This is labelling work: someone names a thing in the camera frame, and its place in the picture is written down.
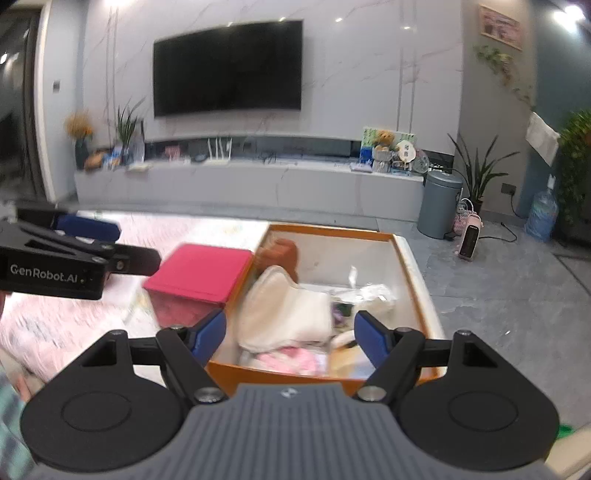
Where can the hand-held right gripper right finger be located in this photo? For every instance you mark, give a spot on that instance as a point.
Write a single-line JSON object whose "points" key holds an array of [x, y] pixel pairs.
{"points": [[369, 337]]}

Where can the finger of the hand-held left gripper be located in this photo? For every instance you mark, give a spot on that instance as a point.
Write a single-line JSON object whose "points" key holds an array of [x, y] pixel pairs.
{"points": [[87, 228], [134, 261]]}

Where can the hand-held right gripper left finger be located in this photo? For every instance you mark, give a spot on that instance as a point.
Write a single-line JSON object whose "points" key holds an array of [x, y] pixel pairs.
{"points": [[210, 334]]}

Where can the orange storage box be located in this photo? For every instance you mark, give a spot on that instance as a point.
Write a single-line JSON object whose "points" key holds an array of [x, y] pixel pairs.
{"points": [[418, 295]]}

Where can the pink white crochet toy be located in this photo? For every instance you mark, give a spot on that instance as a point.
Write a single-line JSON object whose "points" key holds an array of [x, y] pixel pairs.
{"points": [[295, 357]]}

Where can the clear plastic packets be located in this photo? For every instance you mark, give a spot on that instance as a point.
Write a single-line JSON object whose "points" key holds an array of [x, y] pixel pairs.
{"points": [[369, 295]]}

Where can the pink lace tablecloth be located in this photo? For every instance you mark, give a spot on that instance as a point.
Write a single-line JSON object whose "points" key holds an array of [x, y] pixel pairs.
{"points": [[69, 323]]}

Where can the pink box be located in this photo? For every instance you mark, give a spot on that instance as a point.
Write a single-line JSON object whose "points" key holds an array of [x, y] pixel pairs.
{"points": [[203, 272]]}

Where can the brown round snack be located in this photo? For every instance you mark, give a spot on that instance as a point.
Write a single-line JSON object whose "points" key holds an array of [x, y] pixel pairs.
{"points": [[94, 160]]}

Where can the blue snack packet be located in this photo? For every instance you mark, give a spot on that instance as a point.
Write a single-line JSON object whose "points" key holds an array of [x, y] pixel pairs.
{"points": [[113, 158]]}

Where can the dried flowers in vase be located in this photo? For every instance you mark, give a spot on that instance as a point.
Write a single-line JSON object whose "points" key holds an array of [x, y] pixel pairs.
{"points": [[79, 129]]}

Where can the green potted plant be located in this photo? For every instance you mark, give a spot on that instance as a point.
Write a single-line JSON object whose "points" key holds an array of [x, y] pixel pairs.
{"points": [[127, 134]]}

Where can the pink photo card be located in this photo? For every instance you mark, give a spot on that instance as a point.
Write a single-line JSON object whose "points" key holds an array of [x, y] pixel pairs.
{"points": [[173, 150]]}

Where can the white router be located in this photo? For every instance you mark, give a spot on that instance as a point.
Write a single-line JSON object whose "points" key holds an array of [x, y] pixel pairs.
{"points": [[218, 154]]}

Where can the white space heater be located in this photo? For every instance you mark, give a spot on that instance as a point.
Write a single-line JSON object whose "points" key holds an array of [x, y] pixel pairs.
{"points": [[469, 242]]}

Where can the grey trash can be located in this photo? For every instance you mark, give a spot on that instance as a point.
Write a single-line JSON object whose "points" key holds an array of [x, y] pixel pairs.
{"points": [[438, 207]]}

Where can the person's teal plaid clothing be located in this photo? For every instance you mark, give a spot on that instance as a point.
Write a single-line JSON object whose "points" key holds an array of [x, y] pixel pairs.
{"points": [[11, 415]]}

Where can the pink basket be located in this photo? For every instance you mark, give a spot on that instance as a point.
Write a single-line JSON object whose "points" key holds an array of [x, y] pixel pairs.
{"points": [[463, 217]]}

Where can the grey television cabinet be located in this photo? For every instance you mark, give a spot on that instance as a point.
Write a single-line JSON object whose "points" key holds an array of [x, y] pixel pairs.
{"points": [[277, 189]]}

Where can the teddy bear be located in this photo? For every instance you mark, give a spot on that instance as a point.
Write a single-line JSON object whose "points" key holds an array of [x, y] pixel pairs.
{"points": [[384, 150]]}

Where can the long-leaf floor plant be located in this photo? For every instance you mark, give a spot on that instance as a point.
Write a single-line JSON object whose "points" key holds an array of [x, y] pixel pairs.
{"points": [[478, 177]]}

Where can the green blue picture box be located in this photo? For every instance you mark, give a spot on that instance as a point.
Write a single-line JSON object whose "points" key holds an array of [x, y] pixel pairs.
{"points": [[368, 143]]}

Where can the blue water bottle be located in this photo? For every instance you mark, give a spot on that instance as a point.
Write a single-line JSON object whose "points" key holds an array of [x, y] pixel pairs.
{"points": [[541, 217]]}

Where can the black television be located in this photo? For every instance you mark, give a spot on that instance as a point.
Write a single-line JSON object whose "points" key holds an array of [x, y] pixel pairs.
{"points": [[226, 69]]}

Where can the beige fabric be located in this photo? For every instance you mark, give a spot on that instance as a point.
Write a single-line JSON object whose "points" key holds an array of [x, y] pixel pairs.
{"points": [[575, 457]]}

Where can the white hanging cloth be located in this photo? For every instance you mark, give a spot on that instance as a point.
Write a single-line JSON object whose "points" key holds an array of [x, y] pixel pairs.
{"points": [[542, 138]]}

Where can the large green bushy plant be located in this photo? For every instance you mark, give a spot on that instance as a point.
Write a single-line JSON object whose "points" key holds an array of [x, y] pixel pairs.
{"points": [[577, 166]]}

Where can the hanging vine plant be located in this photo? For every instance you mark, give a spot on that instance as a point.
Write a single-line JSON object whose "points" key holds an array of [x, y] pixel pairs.
{"points": [[501, 64]]}

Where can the wall socket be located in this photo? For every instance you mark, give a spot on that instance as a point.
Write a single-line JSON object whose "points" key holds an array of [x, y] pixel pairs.
{"points": [[508, 188]]}

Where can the wall picture frame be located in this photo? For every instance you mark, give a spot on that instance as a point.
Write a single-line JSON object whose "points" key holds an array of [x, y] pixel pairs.
{"points": [[501, 26]]}

